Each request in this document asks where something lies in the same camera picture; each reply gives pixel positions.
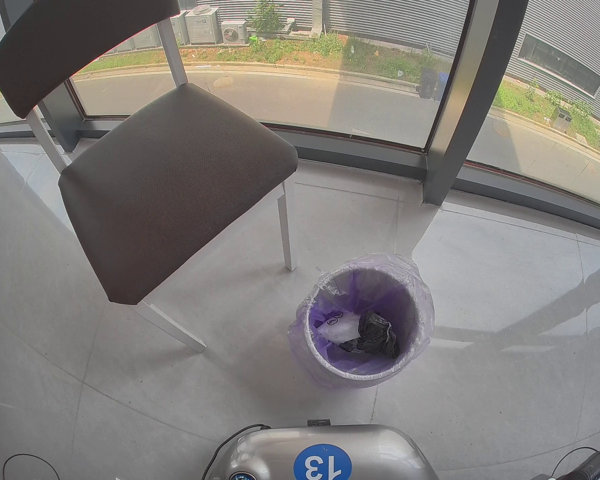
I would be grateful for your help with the purple plastic bag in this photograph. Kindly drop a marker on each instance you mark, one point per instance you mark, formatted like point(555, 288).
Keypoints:
point(300, 333)

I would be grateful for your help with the white printed wrapper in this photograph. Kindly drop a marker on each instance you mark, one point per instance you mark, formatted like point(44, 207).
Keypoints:
point(340, 328)

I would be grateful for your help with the black plastic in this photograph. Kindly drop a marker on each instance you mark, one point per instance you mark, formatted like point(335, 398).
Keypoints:
point(375, 335)

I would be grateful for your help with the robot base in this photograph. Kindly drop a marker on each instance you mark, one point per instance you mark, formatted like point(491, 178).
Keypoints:
point(280, 453)

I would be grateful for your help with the white trash bin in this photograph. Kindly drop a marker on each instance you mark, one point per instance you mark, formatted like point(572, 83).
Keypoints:
point(360, 375)

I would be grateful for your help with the grey cushioned white chair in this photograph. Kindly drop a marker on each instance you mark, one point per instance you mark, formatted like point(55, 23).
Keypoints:
point(170, 183)

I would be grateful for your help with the window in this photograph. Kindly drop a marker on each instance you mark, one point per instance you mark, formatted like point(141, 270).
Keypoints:
point(480, 68)

